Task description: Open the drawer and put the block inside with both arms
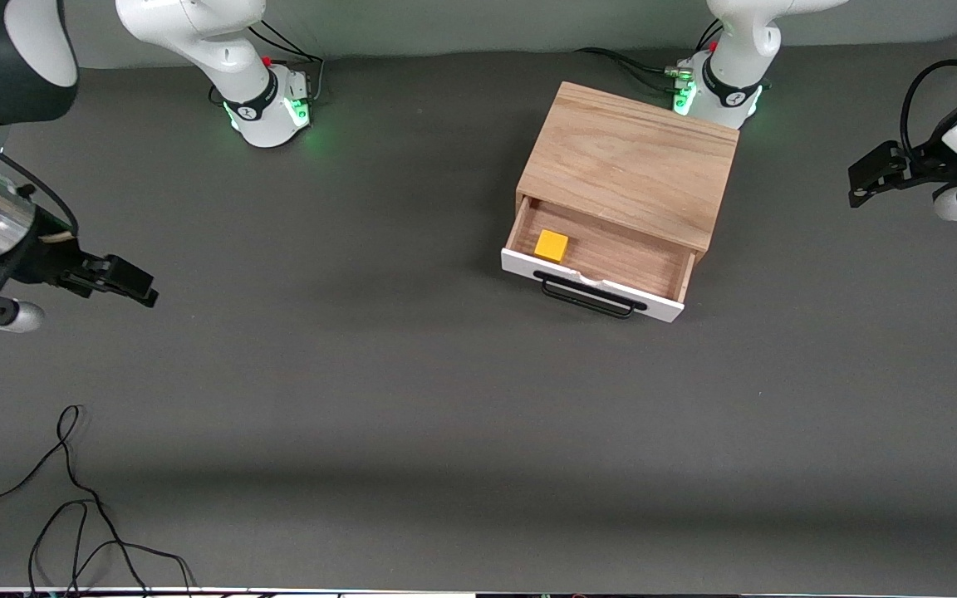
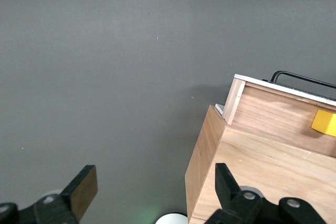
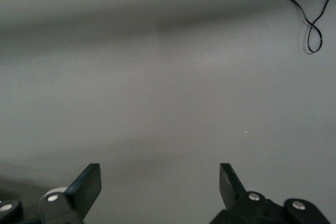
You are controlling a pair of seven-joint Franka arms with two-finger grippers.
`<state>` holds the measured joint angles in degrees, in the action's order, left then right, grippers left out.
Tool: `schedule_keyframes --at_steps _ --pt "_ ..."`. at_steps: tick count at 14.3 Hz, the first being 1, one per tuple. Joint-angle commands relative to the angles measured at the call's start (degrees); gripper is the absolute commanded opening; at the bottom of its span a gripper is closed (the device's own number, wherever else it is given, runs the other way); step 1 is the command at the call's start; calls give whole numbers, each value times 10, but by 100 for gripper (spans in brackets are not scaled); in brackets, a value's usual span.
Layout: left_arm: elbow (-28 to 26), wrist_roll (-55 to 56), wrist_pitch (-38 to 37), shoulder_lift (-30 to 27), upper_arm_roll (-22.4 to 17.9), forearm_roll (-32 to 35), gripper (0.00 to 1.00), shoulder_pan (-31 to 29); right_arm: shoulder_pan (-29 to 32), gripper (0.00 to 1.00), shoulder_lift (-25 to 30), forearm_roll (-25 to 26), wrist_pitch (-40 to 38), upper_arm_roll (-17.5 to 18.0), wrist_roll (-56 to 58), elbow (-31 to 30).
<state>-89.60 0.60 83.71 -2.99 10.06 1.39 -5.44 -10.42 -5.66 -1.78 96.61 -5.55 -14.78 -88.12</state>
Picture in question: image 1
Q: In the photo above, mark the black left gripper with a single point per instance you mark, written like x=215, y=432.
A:
x=924, y=164

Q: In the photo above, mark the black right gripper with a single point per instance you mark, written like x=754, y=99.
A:
x=45, y=257

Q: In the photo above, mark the yellow block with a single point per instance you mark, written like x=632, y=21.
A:
x=551, y=247

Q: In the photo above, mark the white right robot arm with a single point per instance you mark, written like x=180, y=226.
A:
x=229, y=58

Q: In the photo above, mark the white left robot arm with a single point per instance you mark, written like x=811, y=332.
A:
x=736, y=50

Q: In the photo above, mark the wooden drawer cabinet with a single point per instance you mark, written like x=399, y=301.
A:
x=628, y=158

